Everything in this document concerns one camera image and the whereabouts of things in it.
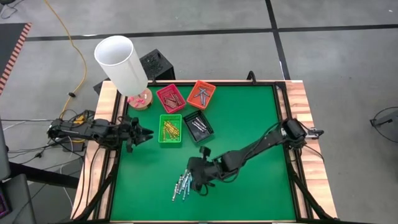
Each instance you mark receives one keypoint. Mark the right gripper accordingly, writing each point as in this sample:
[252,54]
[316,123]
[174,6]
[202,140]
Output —
[202,171]

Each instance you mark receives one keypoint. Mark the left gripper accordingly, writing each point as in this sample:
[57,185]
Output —
[130,132]

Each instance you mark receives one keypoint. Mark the black crayon white wrapper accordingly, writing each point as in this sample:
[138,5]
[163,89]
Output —
[181,183]
[196,126]
[200,123]
[185,177]
[175,193]

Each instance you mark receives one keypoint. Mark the green plastic basket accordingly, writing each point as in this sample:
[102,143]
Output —
[161,138]

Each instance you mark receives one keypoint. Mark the yellow crayon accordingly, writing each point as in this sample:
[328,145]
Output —
[174,132]
[173,124]
[171,127]
[170,135]
[167,132]

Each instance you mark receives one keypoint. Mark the red plastic basket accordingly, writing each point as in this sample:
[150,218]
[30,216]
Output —
[166,93]

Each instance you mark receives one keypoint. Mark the orange plastic basket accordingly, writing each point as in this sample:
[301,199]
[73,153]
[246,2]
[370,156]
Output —
[194,99]

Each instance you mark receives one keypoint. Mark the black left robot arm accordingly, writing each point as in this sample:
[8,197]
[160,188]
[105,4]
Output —
[81,130]

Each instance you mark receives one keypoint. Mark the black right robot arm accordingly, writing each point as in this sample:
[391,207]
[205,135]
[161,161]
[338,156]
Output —
[258,146]

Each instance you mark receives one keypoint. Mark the black plastic basket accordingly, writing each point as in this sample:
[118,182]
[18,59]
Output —
[205,135]

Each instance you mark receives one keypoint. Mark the green table mat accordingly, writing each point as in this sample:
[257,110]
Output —
[264,199]

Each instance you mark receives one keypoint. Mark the black perforated box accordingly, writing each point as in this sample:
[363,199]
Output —
[155,65]

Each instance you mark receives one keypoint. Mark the black power adapter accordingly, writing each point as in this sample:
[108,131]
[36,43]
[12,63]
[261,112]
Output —
[73,147]

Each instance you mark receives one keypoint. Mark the white shade table lamp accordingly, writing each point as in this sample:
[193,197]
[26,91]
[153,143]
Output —
[121,65]

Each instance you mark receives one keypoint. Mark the black floor beam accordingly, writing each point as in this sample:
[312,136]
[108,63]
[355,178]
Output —
[46,175]

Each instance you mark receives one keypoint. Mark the black mat orange striped edge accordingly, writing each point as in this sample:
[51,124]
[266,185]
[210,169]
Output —
[9,40]

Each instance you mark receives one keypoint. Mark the grey stand foot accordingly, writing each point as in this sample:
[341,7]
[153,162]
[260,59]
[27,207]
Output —
[387,119]

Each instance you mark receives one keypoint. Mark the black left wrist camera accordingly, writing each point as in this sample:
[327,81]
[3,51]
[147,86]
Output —
[129,146]

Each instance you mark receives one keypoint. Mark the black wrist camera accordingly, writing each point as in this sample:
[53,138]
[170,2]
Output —
[129,146]
[205,152]

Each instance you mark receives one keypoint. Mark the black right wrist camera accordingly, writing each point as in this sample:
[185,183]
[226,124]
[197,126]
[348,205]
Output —
[205,152]

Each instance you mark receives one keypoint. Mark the black aluminium table frame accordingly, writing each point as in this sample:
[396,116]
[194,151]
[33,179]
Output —
[233,83]

